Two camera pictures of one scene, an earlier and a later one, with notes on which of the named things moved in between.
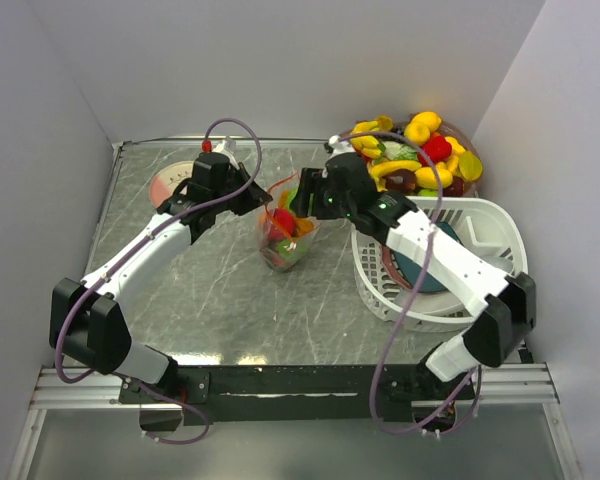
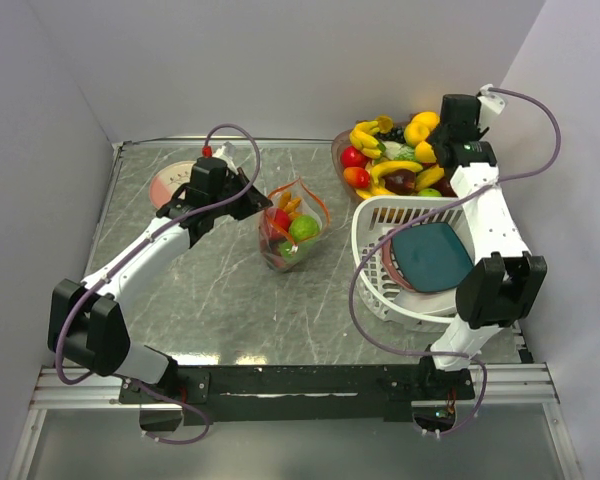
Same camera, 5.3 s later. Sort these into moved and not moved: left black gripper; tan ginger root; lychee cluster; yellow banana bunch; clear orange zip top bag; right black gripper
Moved: right black gripper; tan ginger root
Not moved: lychee cluster; clear orange zip top bag; yellow banana bunch; left black gripper
